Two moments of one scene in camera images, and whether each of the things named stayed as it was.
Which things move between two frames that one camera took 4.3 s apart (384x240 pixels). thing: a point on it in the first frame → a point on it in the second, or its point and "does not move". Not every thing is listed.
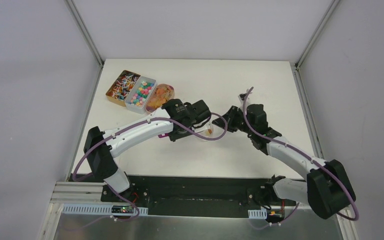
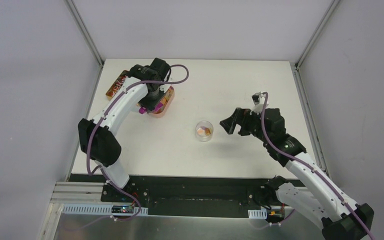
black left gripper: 204,122 → 153,104
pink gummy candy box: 158,96 does not move
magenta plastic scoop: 163,135 → 143,110
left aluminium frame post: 90,43 does not move
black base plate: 181,196 does not move
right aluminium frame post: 295,66 does not move
